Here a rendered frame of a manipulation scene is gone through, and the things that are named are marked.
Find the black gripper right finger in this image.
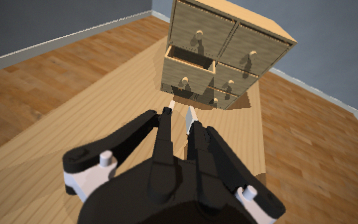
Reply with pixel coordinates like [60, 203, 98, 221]
[185, 106, 286, 224]

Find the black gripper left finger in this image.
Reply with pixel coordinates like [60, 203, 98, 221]
[62, 100, 176, 205]

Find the wooden drawer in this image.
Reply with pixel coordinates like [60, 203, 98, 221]
[161, 45, 215, 95]
[196, 86, 237, 109]
[219, 22, 290, 74]
[170, 0, 235, 58]
[209, 61, 259, 95]
[162, 83, 197, 99]

